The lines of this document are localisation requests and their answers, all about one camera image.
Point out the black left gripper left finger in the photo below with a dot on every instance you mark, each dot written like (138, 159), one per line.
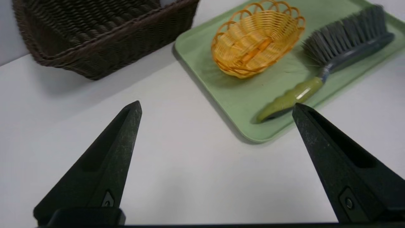
(106, 171)

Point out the dark brown wicker basket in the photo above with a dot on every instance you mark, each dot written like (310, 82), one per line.
(95, 41)

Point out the small yellow wicker basket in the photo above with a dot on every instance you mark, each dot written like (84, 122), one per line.
(253, 44)

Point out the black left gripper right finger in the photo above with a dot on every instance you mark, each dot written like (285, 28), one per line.
(349, 177)

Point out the light green plastic tray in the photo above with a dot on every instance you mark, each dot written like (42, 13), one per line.
(240, 101)

